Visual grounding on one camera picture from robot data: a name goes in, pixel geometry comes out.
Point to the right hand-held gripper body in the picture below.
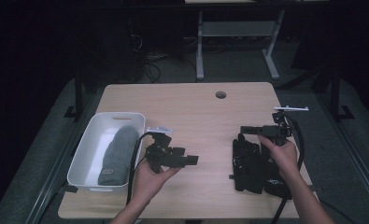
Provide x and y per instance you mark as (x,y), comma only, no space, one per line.
(280,130)

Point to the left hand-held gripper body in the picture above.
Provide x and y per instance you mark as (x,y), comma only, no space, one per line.
(160,152)

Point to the grey fluffy mitten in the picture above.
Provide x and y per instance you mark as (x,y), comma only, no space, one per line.
(120,149)

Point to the black glove with white print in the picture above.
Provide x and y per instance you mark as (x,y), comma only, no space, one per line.
(274,183)

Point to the white plastic bin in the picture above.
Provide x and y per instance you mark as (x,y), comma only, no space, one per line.
(92,140)

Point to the person's right hand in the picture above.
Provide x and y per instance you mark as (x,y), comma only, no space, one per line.
(285,158)

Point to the person's left hand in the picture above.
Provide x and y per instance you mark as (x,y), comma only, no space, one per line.
(148,183)

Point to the round grey table grommet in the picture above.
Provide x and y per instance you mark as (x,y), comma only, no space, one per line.
(220,95)

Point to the black metal stand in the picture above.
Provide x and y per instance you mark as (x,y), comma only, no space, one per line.
(78,93)
(335,93)

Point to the aluminium floor rail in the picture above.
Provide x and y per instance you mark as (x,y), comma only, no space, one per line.
(57,168)
(347,146)

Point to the grey metal table frame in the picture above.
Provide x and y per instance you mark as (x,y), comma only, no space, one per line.
(235,28)

